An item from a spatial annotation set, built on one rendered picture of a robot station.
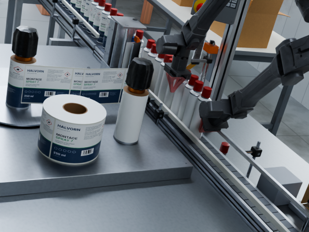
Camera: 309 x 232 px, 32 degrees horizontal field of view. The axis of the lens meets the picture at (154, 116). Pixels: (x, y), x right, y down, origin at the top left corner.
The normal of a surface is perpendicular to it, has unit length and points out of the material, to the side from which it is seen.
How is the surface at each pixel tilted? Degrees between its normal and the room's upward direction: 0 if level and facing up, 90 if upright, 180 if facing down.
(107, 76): 90
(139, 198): 0
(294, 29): 90
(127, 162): 0
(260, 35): 91
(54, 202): 0
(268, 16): 90
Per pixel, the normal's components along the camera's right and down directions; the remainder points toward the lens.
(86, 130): 0.53, 0.47
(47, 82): 0.34, 0.47
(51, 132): -0.56, 0.25
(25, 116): 0.21, -0.88
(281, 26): -0.90, -0.01
